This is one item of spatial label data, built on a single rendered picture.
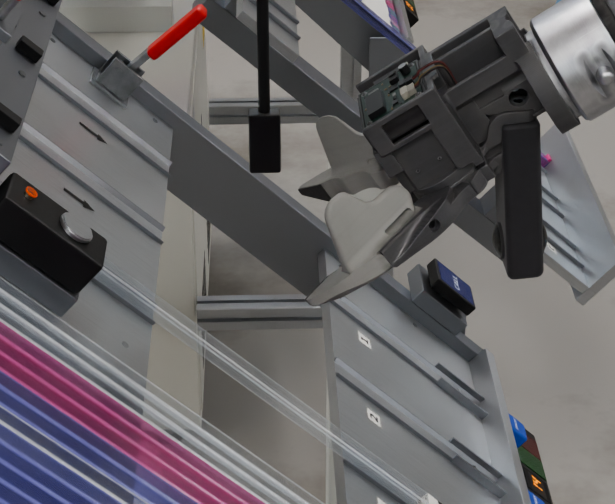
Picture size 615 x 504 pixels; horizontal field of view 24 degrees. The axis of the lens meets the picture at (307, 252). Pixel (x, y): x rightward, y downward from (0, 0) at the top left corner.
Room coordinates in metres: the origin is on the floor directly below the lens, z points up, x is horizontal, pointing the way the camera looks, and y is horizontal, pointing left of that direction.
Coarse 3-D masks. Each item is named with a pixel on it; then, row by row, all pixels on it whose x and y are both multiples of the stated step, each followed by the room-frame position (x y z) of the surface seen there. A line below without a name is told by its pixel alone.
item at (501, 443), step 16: (480, 352) 1.15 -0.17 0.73; (480, 368) 1.13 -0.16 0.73; (496, 368) 1.13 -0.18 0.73; (480, 384) 1.11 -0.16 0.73; (496, 384) 1.10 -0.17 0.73; (496, 400) 1.07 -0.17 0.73; (496, 416) 1.05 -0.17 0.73; (496, 432) 1.03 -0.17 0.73; (512, 432) 1.03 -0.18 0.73; (496, 448) 1.01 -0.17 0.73; (512, 448) 1.00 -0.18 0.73; (496, 464) 0.99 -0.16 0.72; (512, 464) 0.98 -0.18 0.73; (512, 480) 0.96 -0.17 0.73; (512, 496) 0.94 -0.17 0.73; (528, 496) 0.94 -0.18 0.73
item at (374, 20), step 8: (344, 0) 1.55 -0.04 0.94; (352, 0) 1.55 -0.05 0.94; (352, 8) 1.55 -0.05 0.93; (360, 8) 1.55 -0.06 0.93; (368, 8) 1.56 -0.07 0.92; (360, 16) 1.56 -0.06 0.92; (368, 16) 1.56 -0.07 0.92; (376, 16) 1.56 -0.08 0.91; (376, 24) 1.56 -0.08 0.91; (384, 24) 1.56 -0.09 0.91; (384, 32) 1.56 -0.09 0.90; (392, 32) 1.56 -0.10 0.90; (392, 40) 1.56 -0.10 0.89; (400, 40) 1.56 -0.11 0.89; (400, 48) 1.56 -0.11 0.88; (408, 48) 1.56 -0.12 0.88; (544, 160) 1.56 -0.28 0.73
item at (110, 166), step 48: (48, 48) 1.11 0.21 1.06; (48, 96) 1.03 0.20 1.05; (96, 96) 1.09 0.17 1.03; (48, 144) 0.96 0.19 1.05; (96, 144) 1.02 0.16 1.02; (144, 144) 1.07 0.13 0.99; (48, 192) 0.90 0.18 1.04; (96, 192) 0.94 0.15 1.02; (144, 192) 1.00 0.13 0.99; (144, 240) 0.93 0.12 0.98; (96, 288) 0.83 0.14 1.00; (96, 336) 0.78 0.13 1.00; (144, 336) 0.81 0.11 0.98
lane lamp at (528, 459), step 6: (522, 450) 1.09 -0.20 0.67; (522, 456) 1.08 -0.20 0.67; (528, 456) 1.08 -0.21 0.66; (534, 456) 1.09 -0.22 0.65; (522, 462) 1.06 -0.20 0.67; (528, 462) 1.07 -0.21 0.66; (534, 462) 1.08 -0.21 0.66; (540, 462) 1.09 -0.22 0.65; (534, 468) 1.07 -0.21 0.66; (540, 468) 1.08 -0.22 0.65; (540, 474) 1.07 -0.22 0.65; (546, 480) 1.07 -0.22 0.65
